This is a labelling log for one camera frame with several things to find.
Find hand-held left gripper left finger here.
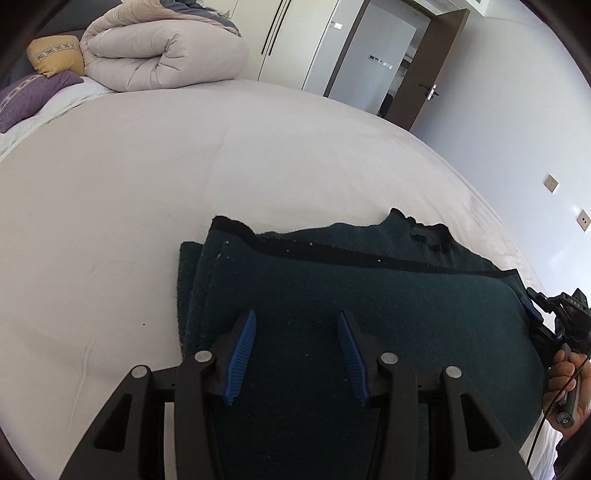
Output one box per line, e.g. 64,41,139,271
58,309,258,480

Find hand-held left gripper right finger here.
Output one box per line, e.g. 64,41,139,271
336,311,534,480

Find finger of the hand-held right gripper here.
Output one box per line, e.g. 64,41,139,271
521,286,561,322
531,320,571,354

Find dark green knit sweater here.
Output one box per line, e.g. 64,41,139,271
177,208,550,480

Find person's right hand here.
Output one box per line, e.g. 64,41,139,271
542,348,591,416

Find brown door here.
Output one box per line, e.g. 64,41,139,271
385,8,470,133

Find white pillow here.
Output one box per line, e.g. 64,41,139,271
0,76,118,160

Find folded beige duvet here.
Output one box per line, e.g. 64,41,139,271
79,0,250,92

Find white wardrobe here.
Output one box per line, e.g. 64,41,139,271
231,0,365,93

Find purple patterned pillow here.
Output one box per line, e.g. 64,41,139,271
0,71,85,133

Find yellow patterned pillow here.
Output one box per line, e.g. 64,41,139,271
26,35,86,78

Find grey padded headboard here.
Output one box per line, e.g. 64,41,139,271
9,0,123,86

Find black cable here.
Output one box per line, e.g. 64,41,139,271
524,353,591,469

